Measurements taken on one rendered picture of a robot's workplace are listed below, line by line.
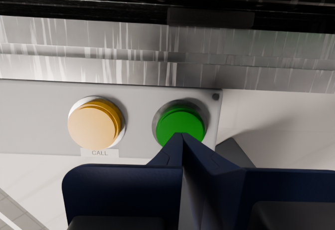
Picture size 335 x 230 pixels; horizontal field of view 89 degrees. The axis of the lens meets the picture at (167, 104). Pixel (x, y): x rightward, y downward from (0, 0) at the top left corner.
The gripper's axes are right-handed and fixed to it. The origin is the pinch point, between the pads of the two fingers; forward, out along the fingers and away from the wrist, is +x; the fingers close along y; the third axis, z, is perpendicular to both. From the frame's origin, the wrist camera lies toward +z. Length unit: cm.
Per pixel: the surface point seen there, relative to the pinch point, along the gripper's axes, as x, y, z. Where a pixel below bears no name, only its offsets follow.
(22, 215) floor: 102, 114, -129
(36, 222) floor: 102, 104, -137
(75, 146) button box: 6.7, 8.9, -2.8
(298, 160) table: 16.5, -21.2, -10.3
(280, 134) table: 16.6, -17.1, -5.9
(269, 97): 16.6, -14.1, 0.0
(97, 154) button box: 6.6, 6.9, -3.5
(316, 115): 16.5, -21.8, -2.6
